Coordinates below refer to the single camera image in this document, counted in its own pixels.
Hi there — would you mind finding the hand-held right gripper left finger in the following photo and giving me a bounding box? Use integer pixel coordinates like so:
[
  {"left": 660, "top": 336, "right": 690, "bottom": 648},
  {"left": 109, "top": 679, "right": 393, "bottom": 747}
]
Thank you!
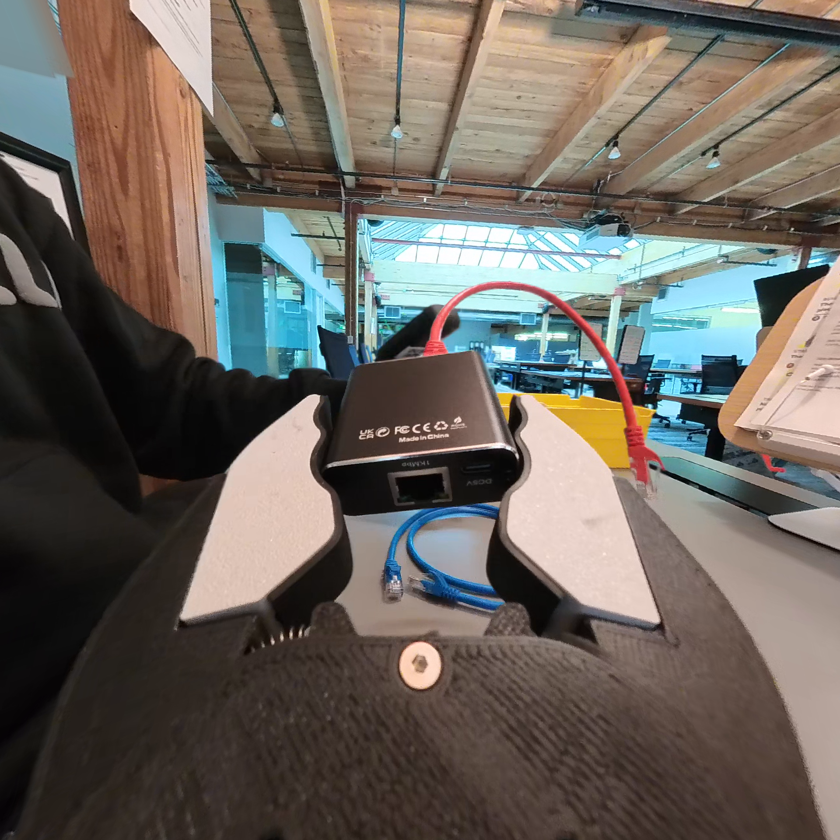
[{"left": 178, "top": 392, "right": 355, "bottom": 626}]

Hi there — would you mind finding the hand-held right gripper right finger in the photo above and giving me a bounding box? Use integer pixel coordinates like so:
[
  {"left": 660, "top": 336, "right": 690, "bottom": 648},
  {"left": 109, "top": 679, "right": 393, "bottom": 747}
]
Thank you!
[{"left": 487, "top": 392, "right": 662, "bottom": 627}]

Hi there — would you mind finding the black network adapter box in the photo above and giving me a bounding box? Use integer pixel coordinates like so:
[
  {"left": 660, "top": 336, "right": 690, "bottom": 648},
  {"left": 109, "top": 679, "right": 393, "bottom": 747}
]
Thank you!
[{"left": 320, "top": 350, "right": 521, "bottom": 516}]

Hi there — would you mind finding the red ethernet cable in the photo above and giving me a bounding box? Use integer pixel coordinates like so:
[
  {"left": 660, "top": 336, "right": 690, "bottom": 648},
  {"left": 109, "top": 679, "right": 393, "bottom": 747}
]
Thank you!
[{"left": 423, "top": 281, "right": 664, "bottom": 500}]

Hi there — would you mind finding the blue ethernet cable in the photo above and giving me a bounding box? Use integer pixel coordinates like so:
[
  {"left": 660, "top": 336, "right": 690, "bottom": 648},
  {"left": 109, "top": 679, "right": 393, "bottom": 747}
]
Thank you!
[{"left": 382, "top": 504, "right": 506, "bottom": 613}]

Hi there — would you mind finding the person's left forearm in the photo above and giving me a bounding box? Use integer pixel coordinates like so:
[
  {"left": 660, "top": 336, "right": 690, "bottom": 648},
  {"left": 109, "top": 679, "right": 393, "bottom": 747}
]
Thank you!
[{"left": 141, "top": 328, "right": 349, "bottom": 480}]

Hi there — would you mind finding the grey desk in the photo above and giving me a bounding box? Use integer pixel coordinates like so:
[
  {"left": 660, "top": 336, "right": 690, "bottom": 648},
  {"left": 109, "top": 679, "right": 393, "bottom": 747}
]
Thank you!
[{"left": 338, "top": 440, "right": 840, "bottom": 840}]

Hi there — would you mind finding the black office chair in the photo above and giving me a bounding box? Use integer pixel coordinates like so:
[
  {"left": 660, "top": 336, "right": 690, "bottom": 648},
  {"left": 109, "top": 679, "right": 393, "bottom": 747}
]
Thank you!
[
  {"left": 678, "top": 354, "right": 747, "bottom": 442},
  {"left": 317, "top": 325, "right": 372, "bottom": 379}
]

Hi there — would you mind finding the yellow plastic bin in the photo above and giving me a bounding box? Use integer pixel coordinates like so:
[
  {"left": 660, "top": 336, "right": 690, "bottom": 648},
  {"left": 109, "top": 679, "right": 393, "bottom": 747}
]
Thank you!
[{"left": 495, "top": 392, "right": 657, "bottom": 470}]

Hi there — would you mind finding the ceiling projector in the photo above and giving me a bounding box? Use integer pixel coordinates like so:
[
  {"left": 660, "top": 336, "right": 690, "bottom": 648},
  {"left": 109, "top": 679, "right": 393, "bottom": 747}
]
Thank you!
[{"left": 577, "top": 210, "right": 635, "bottom": 254}]

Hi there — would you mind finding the white stand base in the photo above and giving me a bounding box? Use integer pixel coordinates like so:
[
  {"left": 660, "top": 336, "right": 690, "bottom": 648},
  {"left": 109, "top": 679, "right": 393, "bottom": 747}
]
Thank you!
[{"left": 768, "top": 508, "right": 840, "bottom": 552}]

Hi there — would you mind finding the clear holder with papers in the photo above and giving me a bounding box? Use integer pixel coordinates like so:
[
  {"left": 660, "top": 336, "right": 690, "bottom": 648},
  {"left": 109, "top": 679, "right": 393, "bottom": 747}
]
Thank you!
[{"left": 735, "top": 256, "right": 840, "bottom": 454}]

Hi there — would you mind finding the black monitor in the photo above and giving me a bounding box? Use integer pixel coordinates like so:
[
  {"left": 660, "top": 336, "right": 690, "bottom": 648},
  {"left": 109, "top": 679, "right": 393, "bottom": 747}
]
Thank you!
[{"left": 753, "top": 264, "right": 832, "bottom": 329}]

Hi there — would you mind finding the printed paper sheet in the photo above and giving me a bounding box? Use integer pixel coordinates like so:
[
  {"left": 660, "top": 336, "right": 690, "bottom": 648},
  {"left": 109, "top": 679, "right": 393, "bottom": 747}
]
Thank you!
[{"left": 130, "top": 0, "right": 215, "bottom": 116}]

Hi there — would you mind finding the black framed picture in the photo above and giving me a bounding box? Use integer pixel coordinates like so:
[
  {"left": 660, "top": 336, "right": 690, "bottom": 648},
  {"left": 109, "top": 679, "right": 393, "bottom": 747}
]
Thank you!
[{"left": 0, "top": 131, "right": 90, "bottom": 253}]

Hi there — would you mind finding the wooden post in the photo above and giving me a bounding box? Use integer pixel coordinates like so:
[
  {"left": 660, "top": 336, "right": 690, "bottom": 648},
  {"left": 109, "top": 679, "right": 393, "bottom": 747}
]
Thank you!
[{"left": 58, "top": 0, "right": 219, "bottom": 361}]

